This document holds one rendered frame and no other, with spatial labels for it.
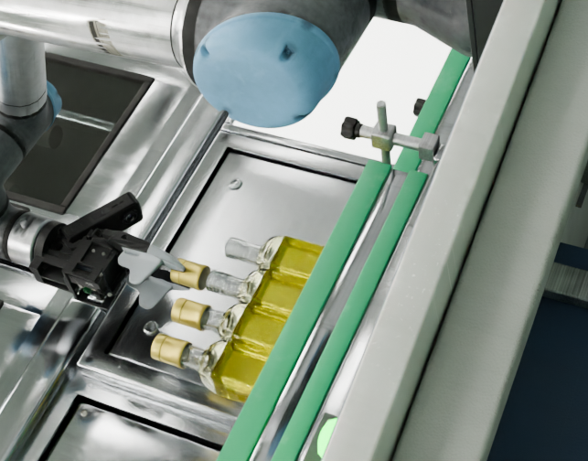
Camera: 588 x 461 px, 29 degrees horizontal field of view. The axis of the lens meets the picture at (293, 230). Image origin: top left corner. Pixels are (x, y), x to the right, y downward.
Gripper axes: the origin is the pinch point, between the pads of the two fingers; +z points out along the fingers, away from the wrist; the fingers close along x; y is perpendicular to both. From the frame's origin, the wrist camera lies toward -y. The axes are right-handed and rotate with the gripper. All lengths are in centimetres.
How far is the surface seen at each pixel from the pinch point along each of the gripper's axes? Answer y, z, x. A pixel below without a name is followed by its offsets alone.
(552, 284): -4, 49, 15
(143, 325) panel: 3.3, -7.5, -12.4
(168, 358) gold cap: 13.1, 5.2, 1.1
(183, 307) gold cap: 6.1, 3.9, 2.0
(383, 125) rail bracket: -18.2, 23.2, 17.8
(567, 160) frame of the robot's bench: 10, 52, 53
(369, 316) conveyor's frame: 7.2, 31.4, 15.9
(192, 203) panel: -18.8, -10.6, -11.9
